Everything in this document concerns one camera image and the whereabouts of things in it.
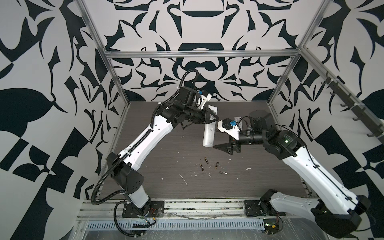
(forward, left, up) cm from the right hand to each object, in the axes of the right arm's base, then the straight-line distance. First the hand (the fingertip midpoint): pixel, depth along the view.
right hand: (216, 136), depth 61 cm
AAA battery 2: (0, -3, -34) cm, 34 cm away
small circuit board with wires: (-28, -26, -35) cm, 52 cm away
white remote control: (+2, +3, -3) cm, 5 cm away
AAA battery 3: (-3, -6, -34) cm, 35 cm away
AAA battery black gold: (+5, +2, -34) cm, 35 cm away
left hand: (+10, -2, +1) cm, 10 cm away
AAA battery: (+2, +6, -34) cm, 35 cm away
